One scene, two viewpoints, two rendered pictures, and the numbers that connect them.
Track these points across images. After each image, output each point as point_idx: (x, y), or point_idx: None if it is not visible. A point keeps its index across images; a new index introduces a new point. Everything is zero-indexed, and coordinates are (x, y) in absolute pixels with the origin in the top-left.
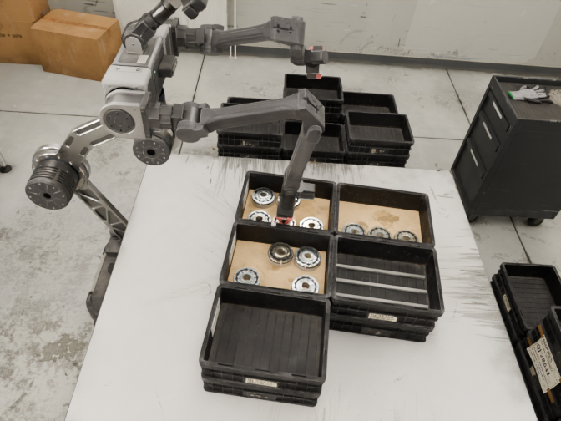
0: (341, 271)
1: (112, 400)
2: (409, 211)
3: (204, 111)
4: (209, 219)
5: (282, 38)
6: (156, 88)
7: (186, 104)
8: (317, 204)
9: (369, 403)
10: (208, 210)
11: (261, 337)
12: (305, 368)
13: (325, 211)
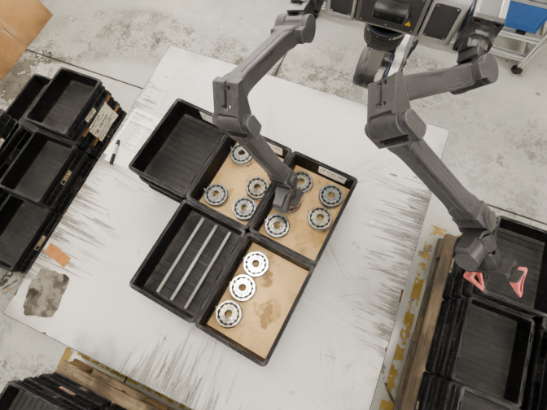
0: (223, 235)
1: (209, 78)
2: (268, 346)
3: (287, 27)
4: (341, 163)
5: (369, 96)
6: (363, 8)
7: (305, 15)
8: (309, 248)
9: (133, 222)
10: (352, 163)
11: (193, 153)
12: (158, 173)
13: (297, 251)
